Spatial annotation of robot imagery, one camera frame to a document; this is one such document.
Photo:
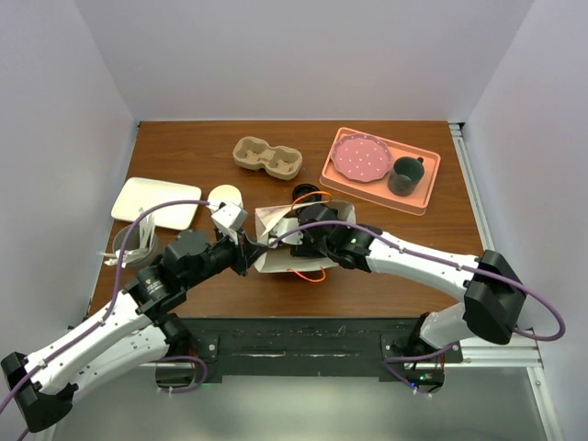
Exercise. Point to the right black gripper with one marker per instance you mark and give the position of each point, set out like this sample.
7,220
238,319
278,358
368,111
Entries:
306,248

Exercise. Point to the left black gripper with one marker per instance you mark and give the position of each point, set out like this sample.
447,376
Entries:
245,253

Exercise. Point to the paper bag orange handles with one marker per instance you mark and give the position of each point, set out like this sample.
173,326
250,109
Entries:
277,258

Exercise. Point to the stack of paper cups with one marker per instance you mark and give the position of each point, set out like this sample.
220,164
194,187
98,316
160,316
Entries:
224,194

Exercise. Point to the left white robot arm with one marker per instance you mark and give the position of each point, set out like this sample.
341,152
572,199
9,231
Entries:
137,326

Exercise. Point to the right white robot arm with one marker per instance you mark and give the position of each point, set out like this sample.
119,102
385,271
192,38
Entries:
489,300

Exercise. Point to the cardboard cup carrier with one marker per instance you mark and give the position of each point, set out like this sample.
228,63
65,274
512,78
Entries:
256,154

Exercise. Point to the pink dotted plate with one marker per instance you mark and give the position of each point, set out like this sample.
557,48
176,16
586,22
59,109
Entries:
361,158

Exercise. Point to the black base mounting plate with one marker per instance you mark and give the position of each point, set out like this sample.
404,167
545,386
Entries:
303,347

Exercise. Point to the dark green mug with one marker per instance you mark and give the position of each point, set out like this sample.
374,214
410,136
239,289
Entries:
405,175

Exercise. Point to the white rectangular plate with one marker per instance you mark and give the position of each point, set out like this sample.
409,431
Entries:
140,193

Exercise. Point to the grey holder cup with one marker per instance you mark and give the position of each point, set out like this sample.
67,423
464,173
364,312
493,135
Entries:
140,252

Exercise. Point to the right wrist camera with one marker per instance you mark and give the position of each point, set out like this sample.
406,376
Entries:
283,226

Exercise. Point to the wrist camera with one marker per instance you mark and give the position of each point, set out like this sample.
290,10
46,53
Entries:
228,219
283,226

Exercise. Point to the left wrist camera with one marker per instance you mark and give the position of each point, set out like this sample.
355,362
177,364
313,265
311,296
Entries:
228,219

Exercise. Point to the aluminium frame rails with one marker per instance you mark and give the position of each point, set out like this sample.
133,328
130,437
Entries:
313,232

